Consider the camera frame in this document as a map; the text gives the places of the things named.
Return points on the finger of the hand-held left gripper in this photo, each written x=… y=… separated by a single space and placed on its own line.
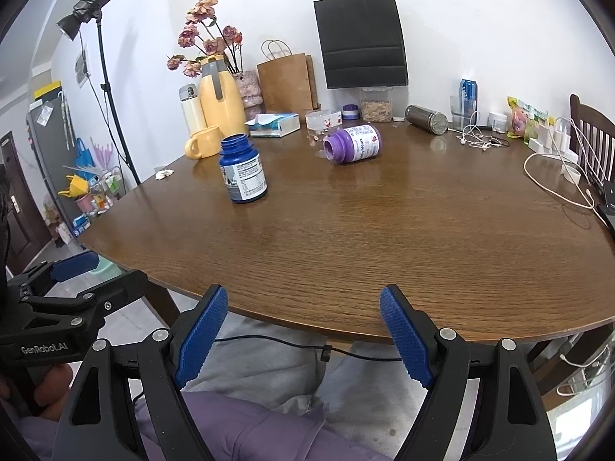
x=115 y=293
x=72 y=265

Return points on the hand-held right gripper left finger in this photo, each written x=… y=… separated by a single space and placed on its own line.
x=202 y=338

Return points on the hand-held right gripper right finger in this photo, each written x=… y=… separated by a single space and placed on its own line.
x=406 y=338

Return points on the clear printed plastic cup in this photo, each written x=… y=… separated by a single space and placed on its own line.
x=323 y=120

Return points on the person's left hand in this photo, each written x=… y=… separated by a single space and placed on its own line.
x=54 y=385

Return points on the grey trousers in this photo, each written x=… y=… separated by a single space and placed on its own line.
x=269 y=379

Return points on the purple padded jacket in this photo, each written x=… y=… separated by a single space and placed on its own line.
x=250 y=434

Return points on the blue bag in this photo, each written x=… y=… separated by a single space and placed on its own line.
x=85 y=153

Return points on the grey refrigerator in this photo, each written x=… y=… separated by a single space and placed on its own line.
x=48 y=144

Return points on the crumpled white tissue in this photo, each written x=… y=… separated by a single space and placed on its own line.
x=164 y=174

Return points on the blue plastic bottle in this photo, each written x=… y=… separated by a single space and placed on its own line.
x=242 y=173

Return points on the yellow mug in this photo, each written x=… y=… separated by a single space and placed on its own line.
x=206 y=143

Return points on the yellow box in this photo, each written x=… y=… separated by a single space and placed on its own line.
x=45 y=90

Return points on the white thermos bottle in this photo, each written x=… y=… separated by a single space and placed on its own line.
x=192 y=113

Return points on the purple plastic bottle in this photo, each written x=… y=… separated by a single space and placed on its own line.
x=356 y=144

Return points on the white earphones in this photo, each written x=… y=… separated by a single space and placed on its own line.
x=464 y=140

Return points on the yellow thermos jug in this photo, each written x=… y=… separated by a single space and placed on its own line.
x=218 y=105

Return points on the steel tumbler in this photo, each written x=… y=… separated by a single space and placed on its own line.
x=423 y=117

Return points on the clear glass container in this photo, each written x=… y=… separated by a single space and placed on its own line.
x=461 y=121

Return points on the blue tissue box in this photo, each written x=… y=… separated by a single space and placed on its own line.
x=283 y=125

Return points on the clear cereal container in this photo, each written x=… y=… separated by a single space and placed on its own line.
x=375 y=108

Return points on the small white charger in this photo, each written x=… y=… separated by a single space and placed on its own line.
x=571 y=174

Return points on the small purple lid jar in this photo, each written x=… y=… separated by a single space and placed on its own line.
x=350 y=111

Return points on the small white jar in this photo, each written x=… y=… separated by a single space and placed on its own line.
x=498 y=122

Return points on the black flat device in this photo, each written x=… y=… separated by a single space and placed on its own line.
x=606 y=211

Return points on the colourful snack packet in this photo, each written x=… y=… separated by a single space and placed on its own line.
x=520 y=122

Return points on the pink vase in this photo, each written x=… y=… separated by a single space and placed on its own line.
x=250 y=89

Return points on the white power adapter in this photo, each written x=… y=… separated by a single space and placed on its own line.
x=545 y=137

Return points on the blue drink can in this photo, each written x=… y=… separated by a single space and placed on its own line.
x=468 y=89

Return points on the studio light on stand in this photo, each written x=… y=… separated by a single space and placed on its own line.
x=86 y=7

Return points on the brown paper bag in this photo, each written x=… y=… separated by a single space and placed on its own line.
x=286 y=86

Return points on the dark wooden chair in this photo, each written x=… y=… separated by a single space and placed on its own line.
x=593 y=125

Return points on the pink artificial flowers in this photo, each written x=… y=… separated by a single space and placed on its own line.
x=199 y=9

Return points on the black paper bag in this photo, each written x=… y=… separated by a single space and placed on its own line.
x=360 y=33

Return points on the white wall box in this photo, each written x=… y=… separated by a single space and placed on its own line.
x=81 y=67

